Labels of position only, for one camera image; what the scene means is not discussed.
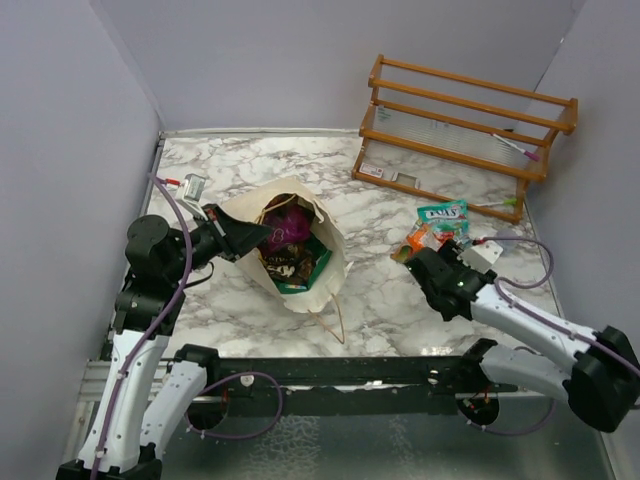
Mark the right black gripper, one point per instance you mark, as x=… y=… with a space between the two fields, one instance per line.
x=449 y=251

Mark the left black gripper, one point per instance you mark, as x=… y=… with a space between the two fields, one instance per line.
x=235 y=237

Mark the orange snack bag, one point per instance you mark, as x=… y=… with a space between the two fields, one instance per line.
x=422 y=235

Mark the teal candy bag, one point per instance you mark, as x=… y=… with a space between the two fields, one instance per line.
x=447 y=221

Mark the green crisps bag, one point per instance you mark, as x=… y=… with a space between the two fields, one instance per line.
x=321 y=255

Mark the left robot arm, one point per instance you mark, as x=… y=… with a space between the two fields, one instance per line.
x=131 y=428

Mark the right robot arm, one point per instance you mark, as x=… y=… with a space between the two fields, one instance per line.
x=596 y=373

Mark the purple snack bag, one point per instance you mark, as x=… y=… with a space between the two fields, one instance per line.
x=290 y=225

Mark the brown chocolate packet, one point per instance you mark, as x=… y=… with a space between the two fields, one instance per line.
x=291 y=264

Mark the green tipped white pen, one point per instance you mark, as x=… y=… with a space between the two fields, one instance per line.
x=507 y=202

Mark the red white card box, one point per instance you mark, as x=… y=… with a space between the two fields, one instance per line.
x=371 y=170

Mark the wooden shelf rack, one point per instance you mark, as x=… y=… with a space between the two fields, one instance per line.
x=437 y=126

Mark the pink tipped white pen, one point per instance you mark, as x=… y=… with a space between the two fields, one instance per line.
x=530 y=155

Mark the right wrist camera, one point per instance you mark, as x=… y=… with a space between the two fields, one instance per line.
x=481 y=257

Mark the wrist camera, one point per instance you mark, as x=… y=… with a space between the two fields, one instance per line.
x=189 y=194
x=481 y=257

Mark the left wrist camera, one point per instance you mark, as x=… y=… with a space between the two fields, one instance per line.
x=189 y=194

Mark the black base frame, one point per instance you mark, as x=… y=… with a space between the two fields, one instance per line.
x=338 y=386

